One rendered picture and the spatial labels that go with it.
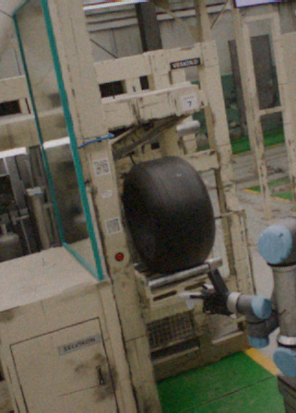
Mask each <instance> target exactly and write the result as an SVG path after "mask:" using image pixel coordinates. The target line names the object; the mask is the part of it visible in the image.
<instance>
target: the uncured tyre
mask: <svg viewBox="0 0 296 413"><path fill-rule="evenodd" d="M177 173H181V174H182V176H183V177H179V178H177V177H176V175H175V174H177ZM123 204H124V214H125V219H126V223H127V227H128V230H129V233H130V236H131V239H132V242H133V244H134V246H135V248H136V251H137V253H138V255H140V257H141V258H142V261H143V262H144V264H145V265H146V266H147V267H148V268H150V269H151V270H153V271H155V272H157V273H159V274H170V273H173V272H176V271H179V270H183V269H186V268H188V267H191V266H198V265H201V264H202V263H204V262H205V261H206V260H207V258H208V256H209V254H210V252H211V250H212V248H213V246H214V242H215V236H216V225H215V217H214V211H213V207H212V204H211V199H210V196H209V193H208V190H207V187H206V185H205V183H204V181H203V179H202V177H201V176H200V174H199V173H198V170H197V169H195V168H194V166H193V165H191V164H190V163H189V162H187V161H186V160H184V159H182V158H180V157H178V156H177V157H171V156H166V157H162V158H158V159H152V160H147V161H143V162H138V163H137V164H135V165H133V166H132V167H131V168H130V169H129V171H128V172H127V174H126V176H125V177H124V183H123Z"/></svg>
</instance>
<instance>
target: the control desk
mask: <svg viewBox="0 0 296 413"><path fill-rule="evenodd" d="M103 276H104V279H102V280H98V279H97V278H96V277H95V276H94V275H93V274H92V273H91V272H90V271H88V270H87V269H86V268H85V267H84V266H83V265H82V264H80V263H79V262H78V260H77V259H76V258H75V257H74V256H73V255H72V254H71V253H70V252H69V251H68V250H67V249H66V248H65V247H64V246H62V247H61V248H60V247H57V248H54V249H50V250H46V251H43V252H39V253H35V254H30V255H26V256H23V257H19V258H15V259H12V260H8V261H5V262H2V263H0V361H1V365H3V369H4V373H5V376H6V383H7V387H8V391H9V394H10V397H11V401H12V405H13V408H14V412H15V413H138V411H136V403H135V398H134V393H133V388H132V384H131V379H130V376H129V374H130V373H129V369H128V364H127V360H126V355H125V350H124V341H123V337H122V332H121V327H120V323H119V317H118V313H117V309H116V304H115V299H114V295H113V290H112V281H111V280H110V279H109V278H108V277H107V276H106V275H105V274H104V273H103Z"/></svg>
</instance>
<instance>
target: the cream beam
mask: <svg viewBox="0 0 296 413"><path fill-rule="evenodd" d="M194 93H195V95H196V101H198V108H194V109H190V110H185V111H184V110H183V105H182V99H181V96H184V95H189V94H194ZM102 107H103V112H104V117H105V123H106V127H107V132H108V131H112V130H117V129H122V128H126V127H130V126H134V125H139V124H147V123H152V122H156V121H160V120H165V119H170V118H174V117H178V116H183V115H187V114H191V113H196V112H202V105H201V100H200V93H199V88H198V87H197V85H191V86H179V87H174V88H165V89H160V90H155V91H150V92H146V93H141V94H136V95H131V96H126V97H122V98H117V99H112V100H103V101H102Z"/></svg>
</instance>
